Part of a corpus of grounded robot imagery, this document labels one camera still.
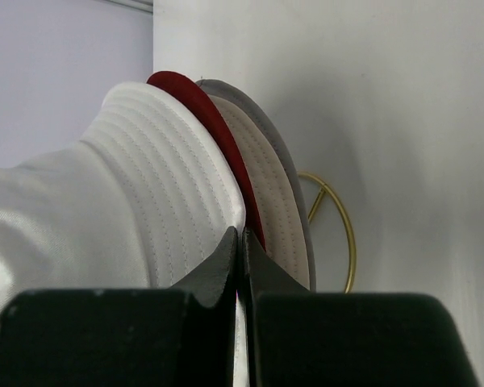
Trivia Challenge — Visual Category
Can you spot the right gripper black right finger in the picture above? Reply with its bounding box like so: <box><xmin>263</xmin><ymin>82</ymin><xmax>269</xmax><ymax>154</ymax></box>
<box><xmin>240</xmin><ymin>230</ymin><xmax>478</xmax><ymax>386</ymax></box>

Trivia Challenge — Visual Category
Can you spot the white bucket hat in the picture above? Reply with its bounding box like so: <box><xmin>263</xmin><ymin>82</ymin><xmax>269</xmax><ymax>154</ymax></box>
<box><xmin>0</xmin><ymin>82</ymin><xmax>246</xmax><ymax>312</ymax></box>

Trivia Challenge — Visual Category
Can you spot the dark red bucket hat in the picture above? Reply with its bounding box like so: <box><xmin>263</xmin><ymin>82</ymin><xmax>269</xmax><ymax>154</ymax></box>
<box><xmin>147</xmin><ymin>71</ymin><xmax>266</xmax><ymax>248</ymax></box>

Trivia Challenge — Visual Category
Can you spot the left aluminium frame post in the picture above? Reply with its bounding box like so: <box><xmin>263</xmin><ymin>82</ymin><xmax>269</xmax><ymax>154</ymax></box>
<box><xmin>103</xmin><ymin>0</ymin><xmax>153</xmax><ymax>14</ymax></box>

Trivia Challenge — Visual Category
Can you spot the grey bucket hat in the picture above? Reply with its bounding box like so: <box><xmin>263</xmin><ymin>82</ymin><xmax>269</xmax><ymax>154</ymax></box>
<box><xmin>197</xmin><ymin>79</ymin><xmax>316</xmax><ymax>291</ymax></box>

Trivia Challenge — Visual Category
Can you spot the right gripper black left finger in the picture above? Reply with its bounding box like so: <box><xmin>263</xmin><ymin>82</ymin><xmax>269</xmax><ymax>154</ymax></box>
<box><xmin>0</xmin><ymin>227</ymin><xmax>238</xmax><ymax>386</ymax></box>

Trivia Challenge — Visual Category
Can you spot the gold wire hat stand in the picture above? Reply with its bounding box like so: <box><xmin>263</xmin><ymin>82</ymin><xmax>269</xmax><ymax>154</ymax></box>
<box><xmin>298</xmin><ymin>171</ymin><xmax>357</xmax><ymax>293</ymax></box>

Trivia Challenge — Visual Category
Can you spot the beige bucket hat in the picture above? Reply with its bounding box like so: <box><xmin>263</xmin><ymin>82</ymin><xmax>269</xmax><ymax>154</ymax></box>
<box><xmin>211</xmin><ymin>95</ymin><xmax>312</xmax><ymax>289</ymax></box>

